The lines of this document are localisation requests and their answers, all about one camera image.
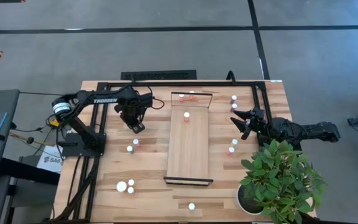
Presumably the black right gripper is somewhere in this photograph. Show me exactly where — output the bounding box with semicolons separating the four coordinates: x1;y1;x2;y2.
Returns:
230;107;269;141

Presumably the black floor vent grille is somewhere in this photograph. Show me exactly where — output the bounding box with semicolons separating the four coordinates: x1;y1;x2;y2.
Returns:
120;69;198;81

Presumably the green leafy plant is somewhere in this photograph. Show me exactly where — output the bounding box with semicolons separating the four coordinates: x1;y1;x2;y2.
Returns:
239;139;326;224

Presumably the white plant pot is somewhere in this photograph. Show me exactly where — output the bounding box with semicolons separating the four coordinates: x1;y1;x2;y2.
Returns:
236;183;265;216

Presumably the white printed paper sheet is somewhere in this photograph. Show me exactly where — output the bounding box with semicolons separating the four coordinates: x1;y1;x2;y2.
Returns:
35;144;65;174

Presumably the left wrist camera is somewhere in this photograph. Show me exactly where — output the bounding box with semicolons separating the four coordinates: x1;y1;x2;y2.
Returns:
132;119;146;131

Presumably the black cable loop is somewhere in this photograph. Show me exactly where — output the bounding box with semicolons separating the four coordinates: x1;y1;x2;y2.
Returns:
226;70;237;85

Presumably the black aluminium table frame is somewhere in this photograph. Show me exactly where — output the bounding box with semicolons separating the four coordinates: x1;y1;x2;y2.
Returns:
53;80;273;223

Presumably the wooden shelf black frame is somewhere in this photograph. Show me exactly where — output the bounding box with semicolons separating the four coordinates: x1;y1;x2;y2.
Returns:
163;91;214;187

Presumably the black floor cable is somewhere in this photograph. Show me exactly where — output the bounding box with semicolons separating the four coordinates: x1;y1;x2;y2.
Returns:
19;90;67;97

